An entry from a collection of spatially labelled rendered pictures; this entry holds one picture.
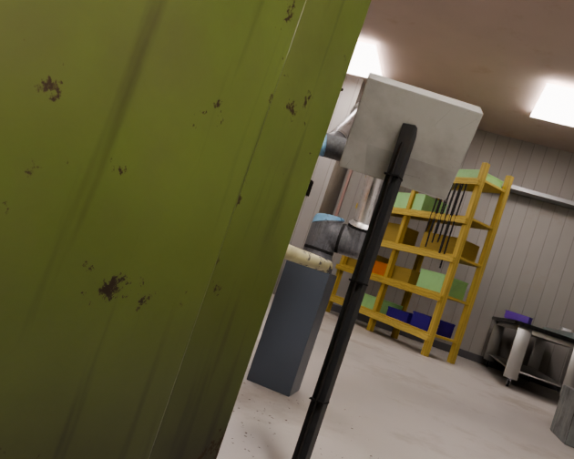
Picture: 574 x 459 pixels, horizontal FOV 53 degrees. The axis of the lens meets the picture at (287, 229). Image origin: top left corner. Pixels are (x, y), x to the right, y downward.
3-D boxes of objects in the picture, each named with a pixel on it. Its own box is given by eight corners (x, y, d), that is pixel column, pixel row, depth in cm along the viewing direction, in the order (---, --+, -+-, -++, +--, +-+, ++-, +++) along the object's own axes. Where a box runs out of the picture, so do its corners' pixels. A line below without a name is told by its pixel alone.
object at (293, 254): (317, 271, 197) (322, 256, 197) (331, 276, 194) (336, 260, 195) (255, 250, 158) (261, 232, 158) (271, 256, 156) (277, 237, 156)
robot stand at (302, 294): (259, 374, 294) (296, 262, 297) (299, 390, 288) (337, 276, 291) (246, 379, 273) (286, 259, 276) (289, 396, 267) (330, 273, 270)
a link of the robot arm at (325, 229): (307, 245, 293) (318, 212, 294) (339, 255, 289) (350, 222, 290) (302, 242, 278) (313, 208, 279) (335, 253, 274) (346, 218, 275)
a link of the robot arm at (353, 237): (342, 249, 291) (384, 102, 272) (374, 260, 287) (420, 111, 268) (334, 257, 277) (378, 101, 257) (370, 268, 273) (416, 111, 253)
